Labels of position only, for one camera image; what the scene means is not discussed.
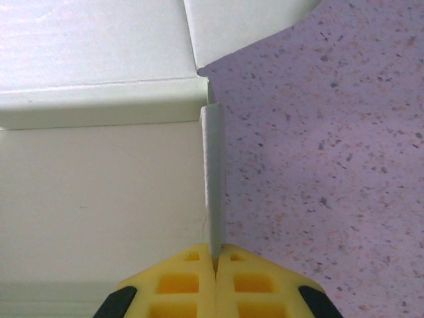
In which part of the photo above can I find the light green paper box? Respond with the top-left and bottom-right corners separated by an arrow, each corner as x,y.
0,0 -> 327,318

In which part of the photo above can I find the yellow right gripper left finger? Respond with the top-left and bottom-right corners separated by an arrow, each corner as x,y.
95,243 -> 216,318

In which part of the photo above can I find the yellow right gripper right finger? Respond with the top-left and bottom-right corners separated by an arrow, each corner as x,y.
215,244 -> 339,318

